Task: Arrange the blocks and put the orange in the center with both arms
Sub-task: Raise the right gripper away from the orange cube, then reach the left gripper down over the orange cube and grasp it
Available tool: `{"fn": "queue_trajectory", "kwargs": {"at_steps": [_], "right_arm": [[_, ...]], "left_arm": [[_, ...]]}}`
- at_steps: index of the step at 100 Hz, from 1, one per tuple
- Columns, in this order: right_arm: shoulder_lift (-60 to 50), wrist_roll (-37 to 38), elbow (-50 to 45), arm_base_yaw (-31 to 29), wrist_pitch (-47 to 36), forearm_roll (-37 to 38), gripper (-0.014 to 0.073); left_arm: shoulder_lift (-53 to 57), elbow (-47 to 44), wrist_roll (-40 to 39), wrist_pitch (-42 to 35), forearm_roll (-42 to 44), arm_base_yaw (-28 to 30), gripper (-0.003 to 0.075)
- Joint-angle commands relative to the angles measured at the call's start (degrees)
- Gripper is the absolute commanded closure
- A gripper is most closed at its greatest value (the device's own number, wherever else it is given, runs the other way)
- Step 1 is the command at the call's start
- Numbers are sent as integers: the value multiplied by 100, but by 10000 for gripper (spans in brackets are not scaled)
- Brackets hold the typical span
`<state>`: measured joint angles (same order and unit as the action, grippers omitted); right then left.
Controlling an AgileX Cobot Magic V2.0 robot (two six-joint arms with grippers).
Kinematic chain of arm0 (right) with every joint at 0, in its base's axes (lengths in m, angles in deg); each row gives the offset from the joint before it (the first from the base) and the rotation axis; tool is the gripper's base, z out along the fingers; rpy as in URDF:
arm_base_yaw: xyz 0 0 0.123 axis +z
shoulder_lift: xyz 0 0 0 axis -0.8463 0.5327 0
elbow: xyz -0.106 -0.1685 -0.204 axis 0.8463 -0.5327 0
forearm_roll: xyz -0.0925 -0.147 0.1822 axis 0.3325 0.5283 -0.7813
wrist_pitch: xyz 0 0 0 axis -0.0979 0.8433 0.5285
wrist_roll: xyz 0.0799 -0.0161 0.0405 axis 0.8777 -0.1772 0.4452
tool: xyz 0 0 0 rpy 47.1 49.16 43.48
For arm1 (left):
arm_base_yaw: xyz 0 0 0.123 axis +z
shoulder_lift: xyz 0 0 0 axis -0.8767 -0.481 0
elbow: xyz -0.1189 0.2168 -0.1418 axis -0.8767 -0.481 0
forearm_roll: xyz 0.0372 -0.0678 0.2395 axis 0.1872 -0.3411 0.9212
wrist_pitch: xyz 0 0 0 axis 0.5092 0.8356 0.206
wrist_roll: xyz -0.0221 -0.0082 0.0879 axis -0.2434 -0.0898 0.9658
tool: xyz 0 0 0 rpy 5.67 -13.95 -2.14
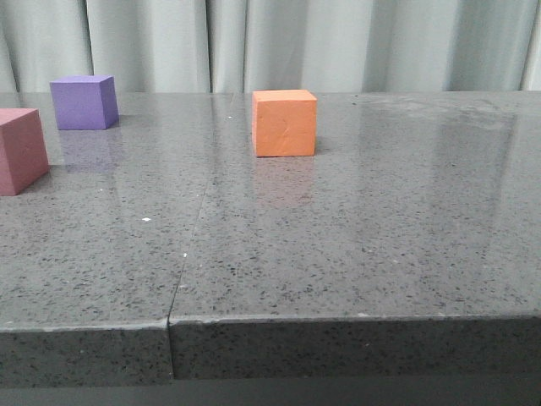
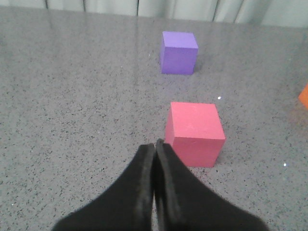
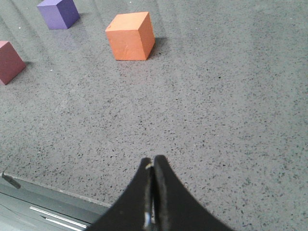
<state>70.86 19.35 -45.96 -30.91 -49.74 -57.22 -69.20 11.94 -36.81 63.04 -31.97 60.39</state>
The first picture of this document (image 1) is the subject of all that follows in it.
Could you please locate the orange foam cube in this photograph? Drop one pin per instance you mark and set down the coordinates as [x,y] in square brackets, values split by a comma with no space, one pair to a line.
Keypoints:
[284,123]

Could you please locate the grey-white curtain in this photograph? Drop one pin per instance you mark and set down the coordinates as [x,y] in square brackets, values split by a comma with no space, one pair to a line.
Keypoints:
[242,46]

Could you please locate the purple foam cube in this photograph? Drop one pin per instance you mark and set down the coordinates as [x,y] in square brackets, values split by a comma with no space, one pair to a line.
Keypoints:
[84,102]

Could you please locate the pink foam cube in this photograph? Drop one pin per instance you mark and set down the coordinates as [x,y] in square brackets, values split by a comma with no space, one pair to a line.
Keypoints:
[23,152]

